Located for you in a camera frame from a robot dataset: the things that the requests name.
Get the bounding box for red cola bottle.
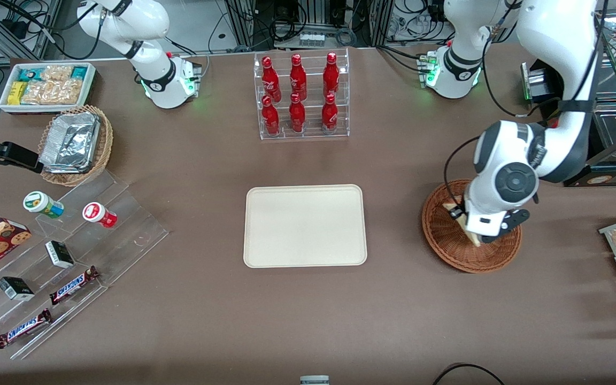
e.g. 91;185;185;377
289;93;306;134
262;56;281;102
261;95;280;136
321;93;339;134
323;52;340;98
290;53;307;101

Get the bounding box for snickers chocolate bar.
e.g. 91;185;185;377
0;309;53;349
49;266;99;306

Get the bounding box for large clear cracker bag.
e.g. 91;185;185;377
21;79;84;105

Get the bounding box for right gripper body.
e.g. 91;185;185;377
0;120;44;173

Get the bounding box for green lid snack cup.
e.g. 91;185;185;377
23;191;65;219

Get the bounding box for cream rectangular tray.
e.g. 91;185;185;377
243;184;368;268

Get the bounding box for light wicker basket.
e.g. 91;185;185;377
38;105;114;187

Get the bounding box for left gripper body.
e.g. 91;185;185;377
450;206;531;240

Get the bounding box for small clear cracker bag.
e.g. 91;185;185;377
41;65;73;82

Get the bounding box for white rectangular snack bin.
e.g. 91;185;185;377
0;62;97;115

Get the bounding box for stack of foil containers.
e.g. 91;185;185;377
39;112;101;174

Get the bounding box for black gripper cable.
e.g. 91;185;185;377
443;136;488;212

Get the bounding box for yellow snack packet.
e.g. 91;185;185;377
7;81;26;106

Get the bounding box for black curved cable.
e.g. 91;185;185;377
432;363;506;385

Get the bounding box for triangular sandwich wedge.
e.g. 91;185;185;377
443;201;484;248

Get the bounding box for small black white box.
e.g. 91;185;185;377
0;276;35;302
45;240;75;269

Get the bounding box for clear acrylic bottle rack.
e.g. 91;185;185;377
253;47;350;141

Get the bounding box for red lid snack cup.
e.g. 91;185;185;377
82;202;118;229

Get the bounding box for clear acrylic stepped display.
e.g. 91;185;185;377
0;170;170;360

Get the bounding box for round brown wicker basket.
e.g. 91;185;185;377
421;179;523;274

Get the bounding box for silver box with green light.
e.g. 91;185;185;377
521;61;549;103

